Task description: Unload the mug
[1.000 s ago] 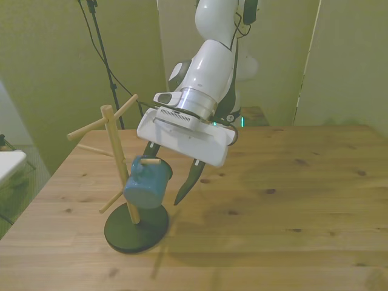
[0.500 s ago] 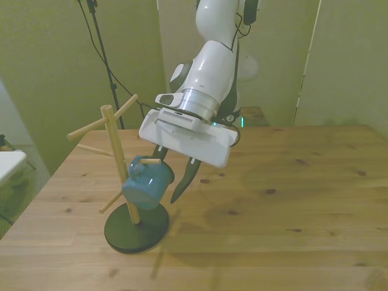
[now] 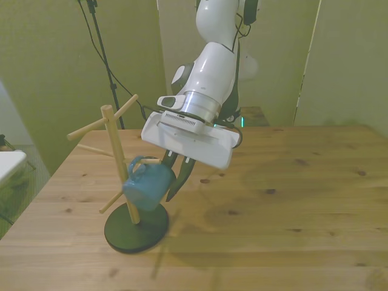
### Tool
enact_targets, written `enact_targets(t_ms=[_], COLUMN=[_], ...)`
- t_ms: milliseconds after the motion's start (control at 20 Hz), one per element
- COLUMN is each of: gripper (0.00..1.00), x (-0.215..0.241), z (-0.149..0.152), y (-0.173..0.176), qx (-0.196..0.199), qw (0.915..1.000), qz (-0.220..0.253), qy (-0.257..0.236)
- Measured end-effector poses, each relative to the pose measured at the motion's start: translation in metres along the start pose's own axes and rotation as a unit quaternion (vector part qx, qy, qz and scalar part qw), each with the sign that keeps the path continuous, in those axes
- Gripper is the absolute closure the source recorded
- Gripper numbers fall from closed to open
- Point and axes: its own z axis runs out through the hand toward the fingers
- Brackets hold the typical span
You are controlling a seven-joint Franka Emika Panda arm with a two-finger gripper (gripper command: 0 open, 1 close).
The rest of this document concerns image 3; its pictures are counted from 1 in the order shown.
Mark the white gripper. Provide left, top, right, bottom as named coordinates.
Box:
left=141, top=111, right=239, bottom=202

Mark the blue enamel mug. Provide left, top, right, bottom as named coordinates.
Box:
left=121, top=156, right=177, bottom=212

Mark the wooden mug tree black base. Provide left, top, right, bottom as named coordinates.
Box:
left=66, top=93, right=170, bottom=254

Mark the small wooden side table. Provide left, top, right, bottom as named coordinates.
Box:
left=239, top=105, right=270, bottom=127

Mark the black tripod stand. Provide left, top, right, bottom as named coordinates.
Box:
left=77, top=0, right=146, bottom=122
left=77, top=0, right=125, bottom=130

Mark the white folding table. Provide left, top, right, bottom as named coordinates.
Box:
left=0, top=150, right=37, bottom=189

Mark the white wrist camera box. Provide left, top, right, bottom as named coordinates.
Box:
left=156, top=94, right=204, bottom=134

